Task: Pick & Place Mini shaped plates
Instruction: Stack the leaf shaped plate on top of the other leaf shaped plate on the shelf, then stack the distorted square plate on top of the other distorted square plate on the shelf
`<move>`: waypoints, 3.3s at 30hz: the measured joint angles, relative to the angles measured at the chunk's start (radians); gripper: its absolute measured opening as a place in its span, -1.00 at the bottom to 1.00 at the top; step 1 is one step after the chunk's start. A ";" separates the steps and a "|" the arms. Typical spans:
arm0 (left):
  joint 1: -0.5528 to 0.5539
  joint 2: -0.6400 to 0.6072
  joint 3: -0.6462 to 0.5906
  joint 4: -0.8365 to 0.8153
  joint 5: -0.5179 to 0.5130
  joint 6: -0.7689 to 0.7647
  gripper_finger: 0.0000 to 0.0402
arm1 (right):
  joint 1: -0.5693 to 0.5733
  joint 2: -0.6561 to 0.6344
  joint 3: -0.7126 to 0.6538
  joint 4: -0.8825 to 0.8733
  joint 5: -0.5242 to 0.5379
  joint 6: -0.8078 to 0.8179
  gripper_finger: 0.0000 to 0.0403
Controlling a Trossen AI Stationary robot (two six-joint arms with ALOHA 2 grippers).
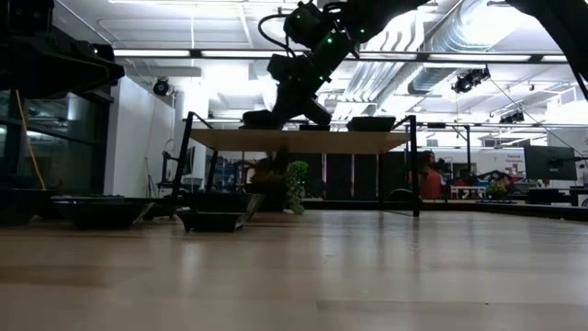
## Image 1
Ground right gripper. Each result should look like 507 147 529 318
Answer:
256 40 350 128

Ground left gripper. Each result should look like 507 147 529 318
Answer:
0 0 126 100

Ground wooden shelf black legs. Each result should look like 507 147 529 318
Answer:
170 110 422 218

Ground green potted plant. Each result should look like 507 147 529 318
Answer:
245 155 310 216

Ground dark partition panels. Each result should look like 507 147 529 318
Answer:
302 153 417 201

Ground long ceiling light bar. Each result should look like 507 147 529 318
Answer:
112 48 588 64

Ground black ceiling spotlight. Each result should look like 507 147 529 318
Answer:
152 76 172 97

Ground person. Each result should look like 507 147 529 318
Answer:
408 150 445 201

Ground black ceiling light cluster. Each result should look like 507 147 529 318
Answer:
450 66 492 95
499 109 526 125

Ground small background potted plant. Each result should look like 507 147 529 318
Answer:
486 181 509 201

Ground black computer monitor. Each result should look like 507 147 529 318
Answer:
523 144 579 182

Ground yellow power cable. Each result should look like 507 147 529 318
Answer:
15 89 47 190

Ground silver ventilation duct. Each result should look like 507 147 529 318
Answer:
339 0 511 119

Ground black metal table frame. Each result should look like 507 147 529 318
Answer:
302 198 588 223

